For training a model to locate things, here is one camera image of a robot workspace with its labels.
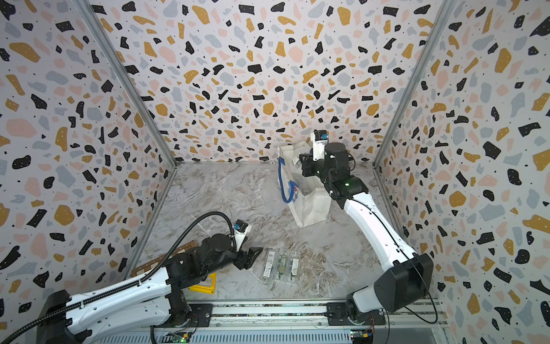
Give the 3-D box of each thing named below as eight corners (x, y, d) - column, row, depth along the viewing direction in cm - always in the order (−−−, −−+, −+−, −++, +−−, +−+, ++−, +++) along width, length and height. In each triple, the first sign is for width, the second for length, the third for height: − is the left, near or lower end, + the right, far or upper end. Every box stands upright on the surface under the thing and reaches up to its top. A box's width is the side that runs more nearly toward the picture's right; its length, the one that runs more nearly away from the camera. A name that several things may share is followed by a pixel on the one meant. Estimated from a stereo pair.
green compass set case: (276, 279, 84) (276, 278, 82) (277, 249, 92) (277, 247, 90) (288, 279, 84) (288, 278, 82) (288, 249, 92) (288, 247, 90)
